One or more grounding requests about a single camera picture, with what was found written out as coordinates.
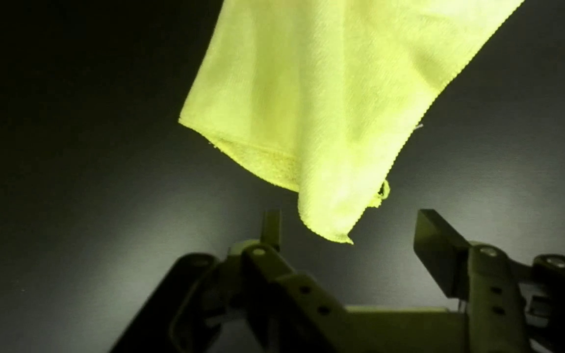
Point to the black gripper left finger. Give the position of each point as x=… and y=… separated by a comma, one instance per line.
x=287, y=308

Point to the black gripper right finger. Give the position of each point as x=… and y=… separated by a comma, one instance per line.
x=481, y=278

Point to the yellow-green towel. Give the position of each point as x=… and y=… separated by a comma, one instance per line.
x=318, y=96

